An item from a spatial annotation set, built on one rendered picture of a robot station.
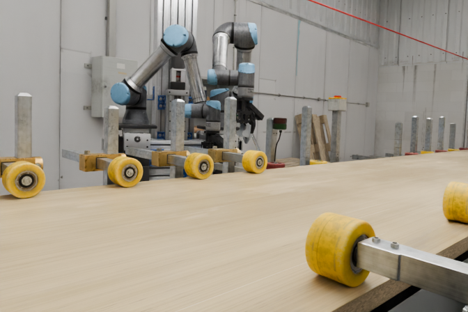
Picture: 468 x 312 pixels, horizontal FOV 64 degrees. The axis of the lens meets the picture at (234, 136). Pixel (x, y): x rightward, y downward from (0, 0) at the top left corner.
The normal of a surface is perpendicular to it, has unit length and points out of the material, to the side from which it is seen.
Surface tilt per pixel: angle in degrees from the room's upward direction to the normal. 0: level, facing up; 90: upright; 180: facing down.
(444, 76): 90
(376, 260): 90
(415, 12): 90
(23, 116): 90
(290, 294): 0
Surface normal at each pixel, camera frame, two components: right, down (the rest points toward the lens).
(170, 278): 0.04, -1.00
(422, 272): -0.75, 0.01
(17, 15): 0.74, 0.06
